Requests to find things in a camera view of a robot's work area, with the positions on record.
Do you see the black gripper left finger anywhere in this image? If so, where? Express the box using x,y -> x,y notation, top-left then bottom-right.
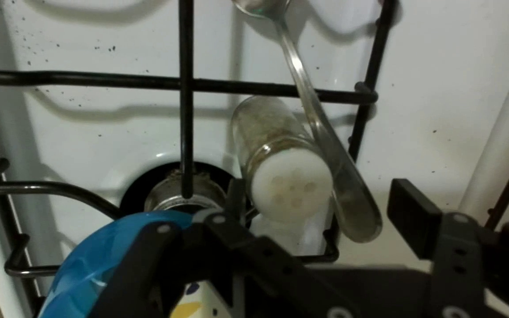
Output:
91,179 -> 349,318

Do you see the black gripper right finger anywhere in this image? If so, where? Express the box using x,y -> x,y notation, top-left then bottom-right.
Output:
387,179 -> 509,318

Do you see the spice jar with white lid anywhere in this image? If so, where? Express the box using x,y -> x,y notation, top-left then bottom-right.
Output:
231,97 -> 332,223

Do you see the white gas stove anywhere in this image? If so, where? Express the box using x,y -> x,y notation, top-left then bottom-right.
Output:
0,0 -> 509,318

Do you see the front black stove grate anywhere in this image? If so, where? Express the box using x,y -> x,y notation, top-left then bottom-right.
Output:
0,0 -> 401,281

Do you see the metal spoon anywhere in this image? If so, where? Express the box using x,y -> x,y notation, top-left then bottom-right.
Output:
231,0 -> 381,242

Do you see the blue bowl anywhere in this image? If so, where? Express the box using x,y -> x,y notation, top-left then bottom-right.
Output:
37,211 -> 190,318

